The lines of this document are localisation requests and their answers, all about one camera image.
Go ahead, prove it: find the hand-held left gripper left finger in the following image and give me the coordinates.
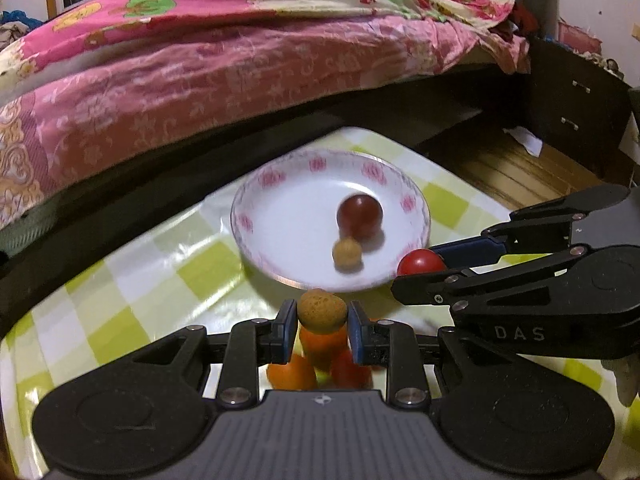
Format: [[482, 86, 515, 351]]
[[131, 300, 300, 407]]

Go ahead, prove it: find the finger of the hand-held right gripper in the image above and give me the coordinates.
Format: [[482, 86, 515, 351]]
[[391, 246, 592, 312], [430, 184, 631, 267]]

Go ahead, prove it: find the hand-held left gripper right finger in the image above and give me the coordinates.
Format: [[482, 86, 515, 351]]
[[347, 301, 493, 407]]

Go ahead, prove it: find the small orange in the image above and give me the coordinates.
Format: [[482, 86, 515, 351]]
[[266, 355, 318, 391], [299, 327, 349, 371]]

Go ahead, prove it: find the red cherry tomato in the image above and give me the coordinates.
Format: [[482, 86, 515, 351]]
[[330, 350, 373, 388], [397, 249, 447, 277]]

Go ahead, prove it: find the tan longan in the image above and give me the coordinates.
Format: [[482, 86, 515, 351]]
[[332, 238, 363, 274], [298, 289, 348, 333]]

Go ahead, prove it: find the white plate with pink flowers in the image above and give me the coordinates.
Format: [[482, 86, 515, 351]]
[[230, 150, 432, 291]]

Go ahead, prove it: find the dark red tomato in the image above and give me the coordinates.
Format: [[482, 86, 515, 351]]
[[336, 194, 385, 241]]

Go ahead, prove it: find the white paper scrap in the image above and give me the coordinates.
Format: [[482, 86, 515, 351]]
[[502, 126, 545, 157]]

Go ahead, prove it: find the green checkered tablecloth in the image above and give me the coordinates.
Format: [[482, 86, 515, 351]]
[[0, 127, 640, 480]]

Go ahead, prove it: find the dark nightstand with drawers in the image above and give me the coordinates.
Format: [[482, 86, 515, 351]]
[[529, 35, 637, 187]]

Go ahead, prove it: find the red cloth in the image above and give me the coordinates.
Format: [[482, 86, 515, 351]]
[[507, 2, 541, 38]]

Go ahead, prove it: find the pink bag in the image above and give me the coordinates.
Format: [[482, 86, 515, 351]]
[[556, 19, 602, 57]]

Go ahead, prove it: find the pink floral bed sheet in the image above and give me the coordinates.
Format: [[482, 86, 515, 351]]
[[0, 10, 531, 228]]

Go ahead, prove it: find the pile of clothes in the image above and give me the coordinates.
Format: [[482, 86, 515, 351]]
[[0, 9, 45, 53]]

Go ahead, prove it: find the dark bed frame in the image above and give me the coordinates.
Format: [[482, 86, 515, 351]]
[[0, 60, 533, 326]]

